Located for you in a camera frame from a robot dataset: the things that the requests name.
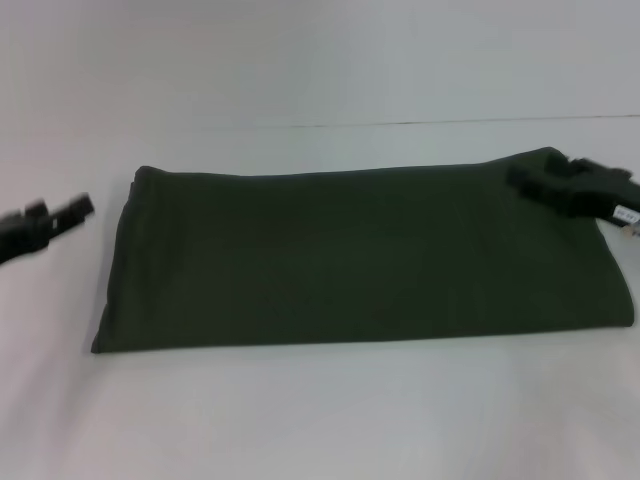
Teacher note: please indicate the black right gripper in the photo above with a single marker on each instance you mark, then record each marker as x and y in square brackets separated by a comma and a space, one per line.
[595, 195]

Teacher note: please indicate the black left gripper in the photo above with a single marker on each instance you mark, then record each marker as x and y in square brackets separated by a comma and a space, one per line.
[22, 240]

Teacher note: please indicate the dark green printed t-shirt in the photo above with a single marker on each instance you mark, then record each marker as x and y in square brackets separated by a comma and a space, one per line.
[350, 250]

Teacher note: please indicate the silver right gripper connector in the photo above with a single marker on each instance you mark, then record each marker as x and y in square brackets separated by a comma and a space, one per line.
[632, 231]

